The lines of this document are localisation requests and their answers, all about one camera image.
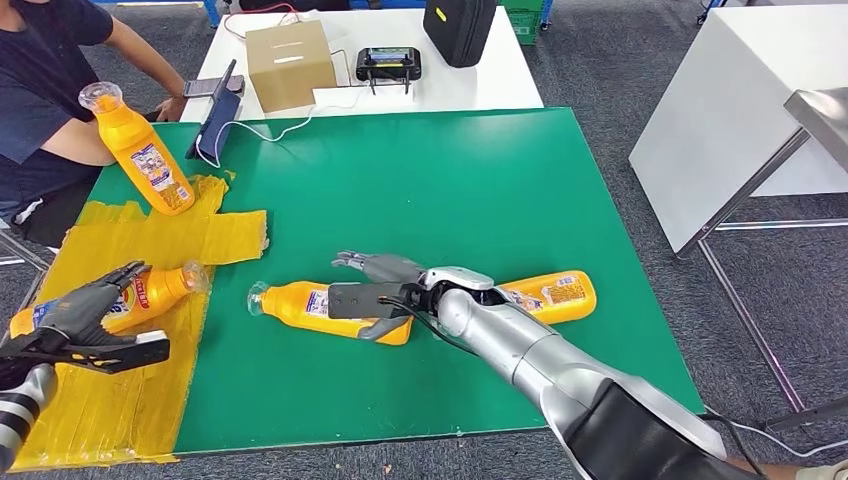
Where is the black zip case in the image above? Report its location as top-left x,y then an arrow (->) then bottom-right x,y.
422,0 -> 498,69

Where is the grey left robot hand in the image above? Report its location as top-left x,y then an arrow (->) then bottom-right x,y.
36,260 -> 154,349

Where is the tablet in navy folio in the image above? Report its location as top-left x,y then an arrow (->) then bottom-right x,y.
185,59 -> 245,162

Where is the red cable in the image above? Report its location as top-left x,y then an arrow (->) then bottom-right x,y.
221,3 -> 299,41

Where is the black controller with screen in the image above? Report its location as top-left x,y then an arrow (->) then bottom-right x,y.
354,46 -> 423,96

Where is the yellow taped cardboard sheet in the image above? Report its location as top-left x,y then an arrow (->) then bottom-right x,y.
9,173 -> 270,473

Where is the person's leg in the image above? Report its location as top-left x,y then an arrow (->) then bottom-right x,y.
725,457 -> 848,480

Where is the blue metal rack frame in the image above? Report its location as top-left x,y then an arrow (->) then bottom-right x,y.
92,0 -> 223,29

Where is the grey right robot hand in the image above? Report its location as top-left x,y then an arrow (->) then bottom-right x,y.
331,250 -> 427,343

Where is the grey metal chair frame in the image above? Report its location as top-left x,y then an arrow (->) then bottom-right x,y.
0,228 -> 54,346

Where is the thin white cable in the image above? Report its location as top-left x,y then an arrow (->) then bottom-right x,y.
195,84 -> 372,170

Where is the grey smartphone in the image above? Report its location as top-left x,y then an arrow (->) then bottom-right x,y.
182,74 -> 246,99

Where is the person's left hand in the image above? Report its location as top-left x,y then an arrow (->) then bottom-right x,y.
154,95 -> 190,124

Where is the green plastic crate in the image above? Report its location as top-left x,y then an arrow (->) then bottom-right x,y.
496,0 -> 554,46

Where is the person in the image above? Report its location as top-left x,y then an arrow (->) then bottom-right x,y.
0,0 -> 190,250

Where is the brown cardboard box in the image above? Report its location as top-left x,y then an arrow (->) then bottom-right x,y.
245,19 -> 338,114

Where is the stainless steel table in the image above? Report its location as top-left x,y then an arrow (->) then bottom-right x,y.
675,87 -> 848,432

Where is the orange bottle with clear cap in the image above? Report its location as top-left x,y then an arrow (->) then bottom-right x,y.
493,270 -> 598,326
9,261 -> 211,339
246,280 -> 415,348
78,81 -> 197,217

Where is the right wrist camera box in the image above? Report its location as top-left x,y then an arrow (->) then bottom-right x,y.
327,281 -> 425,321

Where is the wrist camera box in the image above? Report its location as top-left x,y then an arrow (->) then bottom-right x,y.
13,329 -> 172,376
327,281 -> 425,321

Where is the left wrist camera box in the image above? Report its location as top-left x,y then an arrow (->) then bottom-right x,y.
13,329 -> 172,376

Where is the large white table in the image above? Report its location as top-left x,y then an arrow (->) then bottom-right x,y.
629,9 -> 848,256

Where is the green table mat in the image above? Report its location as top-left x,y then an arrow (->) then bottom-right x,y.
82,107 -> 706,458

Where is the white floor cable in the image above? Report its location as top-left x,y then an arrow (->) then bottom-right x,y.
702,404 -> 848,460

